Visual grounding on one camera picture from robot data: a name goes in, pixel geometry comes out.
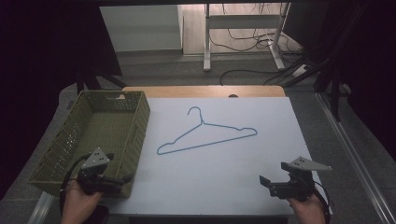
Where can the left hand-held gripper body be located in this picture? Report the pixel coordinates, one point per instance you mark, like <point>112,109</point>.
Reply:
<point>93,179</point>

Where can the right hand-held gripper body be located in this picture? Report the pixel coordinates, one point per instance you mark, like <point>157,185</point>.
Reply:
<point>295,183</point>

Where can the green plastic woven basket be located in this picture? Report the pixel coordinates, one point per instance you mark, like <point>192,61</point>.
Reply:
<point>102,130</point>

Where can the person's left hand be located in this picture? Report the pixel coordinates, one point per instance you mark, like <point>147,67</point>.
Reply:
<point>77,202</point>

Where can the person's right hand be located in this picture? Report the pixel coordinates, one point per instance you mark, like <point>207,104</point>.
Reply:
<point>306,211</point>

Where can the white table sheet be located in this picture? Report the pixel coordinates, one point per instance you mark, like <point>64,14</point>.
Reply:
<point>224,180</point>

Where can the black stand legs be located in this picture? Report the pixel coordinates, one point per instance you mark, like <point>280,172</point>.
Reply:
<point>90,79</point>

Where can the black tripod stand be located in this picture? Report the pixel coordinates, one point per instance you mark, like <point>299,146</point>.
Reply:
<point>334,93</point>

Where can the dark round table grommet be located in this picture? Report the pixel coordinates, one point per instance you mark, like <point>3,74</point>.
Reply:
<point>233,95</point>

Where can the white power strip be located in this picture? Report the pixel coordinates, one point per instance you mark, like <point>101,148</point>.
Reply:
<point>299,70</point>

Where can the white cabinet panel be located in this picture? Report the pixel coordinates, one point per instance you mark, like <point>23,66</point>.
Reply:
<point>140,28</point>

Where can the short metal floor rail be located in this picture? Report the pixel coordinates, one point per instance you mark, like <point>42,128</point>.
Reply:
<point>40,208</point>

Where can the long metal floor rail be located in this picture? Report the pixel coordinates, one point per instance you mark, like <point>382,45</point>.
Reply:
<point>358,161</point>

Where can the white metal desk frame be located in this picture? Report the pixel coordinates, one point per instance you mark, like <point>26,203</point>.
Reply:
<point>243,21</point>

